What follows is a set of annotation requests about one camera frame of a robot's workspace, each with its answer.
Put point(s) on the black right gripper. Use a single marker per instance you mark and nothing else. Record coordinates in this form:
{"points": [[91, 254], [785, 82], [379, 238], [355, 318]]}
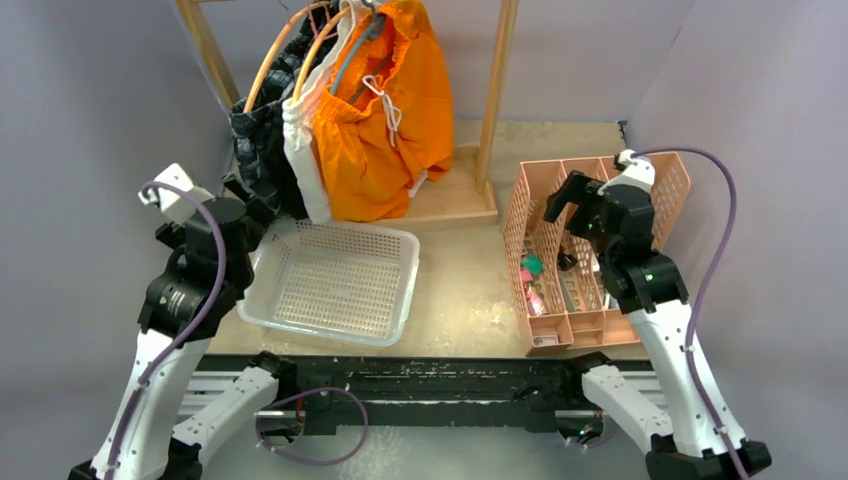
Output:
{"points": [[581, 190]]}

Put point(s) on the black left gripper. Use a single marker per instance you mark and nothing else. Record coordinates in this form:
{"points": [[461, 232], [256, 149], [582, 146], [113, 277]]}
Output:
{"points": [[259, 214]]}

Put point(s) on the pink plastic file organizer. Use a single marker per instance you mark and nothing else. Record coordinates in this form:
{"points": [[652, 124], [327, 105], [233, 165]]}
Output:
{"points": [[580, 311]]}

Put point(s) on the white plastic basket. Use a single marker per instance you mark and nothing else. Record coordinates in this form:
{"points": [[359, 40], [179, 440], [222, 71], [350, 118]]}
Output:
{"points": [[341, 281]]}

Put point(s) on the orange shorts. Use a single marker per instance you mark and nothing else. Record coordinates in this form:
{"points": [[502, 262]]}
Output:
{"points": [[385, 120]]}

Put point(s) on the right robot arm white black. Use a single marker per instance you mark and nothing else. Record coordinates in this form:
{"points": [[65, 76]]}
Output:
{"points": [[694, 436]]}

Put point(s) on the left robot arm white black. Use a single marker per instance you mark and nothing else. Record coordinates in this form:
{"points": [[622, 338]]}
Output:
{"points": [[207, 273]]}

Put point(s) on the dark camouflage shorts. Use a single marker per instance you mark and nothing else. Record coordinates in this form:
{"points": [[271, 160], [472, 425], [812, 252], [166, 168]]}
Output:
{"points": [[257, 135]]}

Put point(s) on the white shorts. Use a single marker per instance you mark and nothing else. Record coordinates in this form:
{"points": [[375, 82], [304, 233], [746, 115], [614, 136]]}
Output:
{"points": [[297, 118]]}

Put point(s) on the orange hanger right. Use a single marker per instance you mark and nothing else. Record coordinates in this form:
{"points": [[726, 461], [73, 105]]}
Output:
{"points": [[312, 52]]}

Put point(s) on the orange hanger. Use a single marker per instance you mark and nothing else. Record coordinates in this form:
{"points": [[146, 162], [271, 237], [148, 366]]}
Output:
{"points": [[312, 52], [276, 45]]}

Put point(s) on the orange hanger left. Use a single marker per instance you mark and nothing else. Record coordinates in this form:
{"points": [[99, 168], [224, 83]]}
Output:
{"points": [[276, 45]]}

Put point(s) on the green small item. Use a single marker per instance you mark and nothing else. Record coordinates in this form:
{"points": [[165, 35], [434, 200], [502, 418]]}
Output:
{"points": [[532, 264]]}

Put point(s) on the pink small bottle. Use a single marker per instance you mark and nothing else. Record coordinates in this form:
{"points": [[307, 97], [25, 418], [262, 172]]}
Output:
{"points": [[536, 305]]}

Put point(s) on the wooden clothes rack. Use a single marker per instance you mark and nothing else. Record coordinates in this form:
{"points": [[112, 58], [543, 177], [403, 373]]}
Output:
{"points": [[465, 197]]}

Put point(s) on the white small packet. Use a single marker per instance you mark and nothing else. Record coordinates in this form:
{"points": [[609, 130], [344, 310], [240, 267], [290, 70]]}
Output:
{"points": [[545, 340]]}

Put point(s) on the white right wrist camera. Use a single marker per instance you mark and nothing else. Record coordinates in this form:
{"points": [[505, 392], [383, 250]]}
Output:
{"points": [[634, 171]]}

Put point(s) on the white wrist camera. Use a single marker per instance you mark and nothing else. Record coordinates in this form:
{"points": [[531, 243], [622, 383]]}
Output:
{"points": [[634, 171], [175, 194]]}

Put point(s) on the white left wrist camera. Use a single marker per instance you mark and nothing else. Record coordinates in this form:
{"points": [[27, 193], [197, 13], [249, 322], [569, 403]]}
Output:
{"points": [[175, 194]]}

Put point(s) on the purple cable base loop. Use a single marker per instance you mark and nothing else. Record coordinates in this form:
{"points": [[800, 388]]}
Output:
{"points": [[299, 427]]}

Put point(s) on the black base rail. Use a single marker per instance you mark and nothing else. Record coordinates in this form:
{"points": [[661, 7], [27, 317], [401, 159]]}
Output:
{"points": [[538, 395]]}

